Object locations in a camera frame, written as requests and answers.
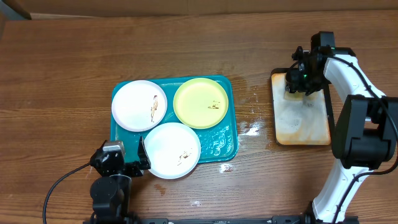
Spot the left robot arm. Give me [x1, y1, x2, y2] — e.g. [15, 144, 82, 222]
[90, 138, 151, 223]

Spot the black tray with soapy water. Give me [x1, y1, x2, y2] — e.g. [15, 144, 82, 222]
[271, 68, 334, 146]

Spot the teal plastic tray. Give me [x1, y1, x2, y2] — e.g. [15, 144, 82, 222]
[109, 75, 239, 164]

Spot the yellow-green plate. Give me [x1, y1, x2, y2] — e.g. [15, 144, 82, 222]
[173, 78, 229, 129]

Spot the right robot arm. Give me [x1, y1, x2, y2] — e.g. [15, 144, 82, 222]
[285, 31, 397, 223]

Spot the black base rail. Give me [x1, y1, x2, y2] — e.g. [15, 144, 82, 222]
[83, 215, 360, 224]

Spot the yellow sponge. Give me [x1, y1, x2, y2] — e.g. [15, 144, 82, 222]
[284, 91, 318, 101]

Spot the white plate with sauce streak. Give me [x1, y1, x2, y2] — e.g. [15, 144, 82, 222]
[111, 80, 168, 132]

